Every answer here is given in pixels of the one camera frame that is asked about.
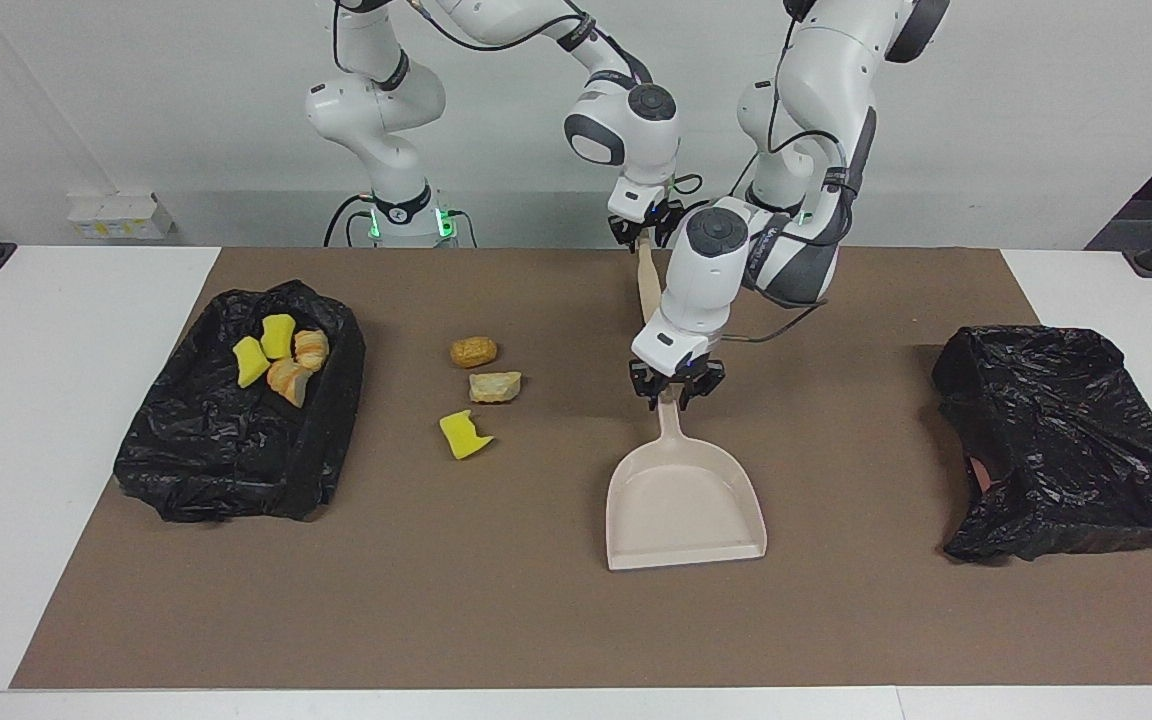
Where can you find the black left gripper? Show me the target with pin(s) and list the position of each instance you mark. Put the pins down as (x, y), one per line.
(678, 375)

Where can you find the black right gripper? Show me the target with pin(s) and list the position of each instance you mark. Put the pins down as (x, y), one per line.
(668, 218)

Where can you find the beige hand brush black bristles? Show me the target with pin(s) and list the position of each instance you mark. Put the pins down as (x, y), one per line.
(648, 285)

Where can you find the beige plastic dustpan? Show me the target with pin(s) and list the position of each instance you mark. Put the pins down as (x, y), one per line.
(681, 500)

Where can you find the pale beige bread chunk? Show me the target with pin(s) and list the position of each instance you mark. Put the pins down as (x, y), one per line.
(491, 388)

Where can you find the golden brown bread roll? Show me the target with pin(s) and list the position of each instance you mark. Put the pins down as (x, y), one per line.
(473, 352)

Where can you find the plain yellow sponge piece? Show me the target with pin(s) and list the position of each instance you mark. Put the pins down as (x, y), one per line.
(461, 435)

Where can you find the pale ridged bread piece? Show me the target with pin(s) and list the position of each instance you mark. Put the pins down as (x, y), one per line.
(311, 350)

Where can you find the large yellow green sponge piece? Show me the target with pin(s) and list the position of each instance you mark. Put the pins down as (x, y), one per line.
(278, 337)

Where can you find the orange striped croissant piece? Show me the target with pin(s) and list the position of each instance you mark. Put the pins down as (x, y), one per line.
(290, 382)

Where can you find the small yellow green sponge piece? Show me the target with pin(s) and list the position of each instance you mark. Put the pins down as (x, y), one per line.
(251, 362)

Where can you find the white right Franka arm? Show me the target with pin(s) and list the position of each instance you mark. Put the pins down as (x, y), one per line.
(636, 130)

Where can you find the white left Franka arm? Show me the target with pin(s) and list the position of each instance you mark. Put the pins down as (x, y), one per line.
(701, 290)

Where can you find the pink plastic bin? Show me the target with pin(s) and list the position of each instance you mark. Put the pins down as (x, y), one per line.
(982, 472)

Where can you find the black bag lined bin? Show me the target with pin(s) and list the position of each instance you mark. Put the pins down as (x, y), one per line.
(206, 460)
(1066, 440)

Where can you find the brown paper table mat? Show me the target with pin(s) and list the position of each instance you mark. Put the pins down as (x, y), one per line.
(576, 620)

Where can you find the white wall power strip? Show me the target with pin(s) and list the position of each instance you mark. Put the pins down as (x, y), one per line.
(116, 215)

